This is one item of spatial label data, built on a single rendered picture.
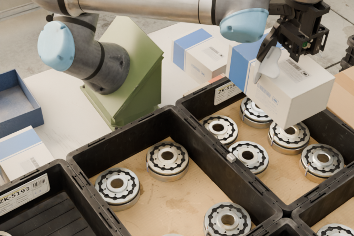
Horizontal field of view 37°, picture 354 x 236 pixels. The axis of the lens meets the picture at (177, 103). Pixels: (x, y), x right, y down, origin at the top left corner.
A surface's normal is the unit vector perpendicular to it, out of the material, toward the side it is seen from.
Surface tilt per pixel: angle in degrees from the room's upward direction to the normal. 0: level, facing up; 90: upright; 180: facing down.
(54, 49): 51
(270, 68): 58
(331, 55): 0
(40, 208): 0
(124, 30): 45
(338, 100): 0
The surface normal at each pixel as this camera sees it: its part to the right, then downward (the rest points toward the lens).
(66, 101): 0.03, -0.72
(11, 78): 0.55, 0.59
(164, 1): -0.26, 0.34
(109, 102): -0.57, -0.26
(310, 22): -0.84, 0.36
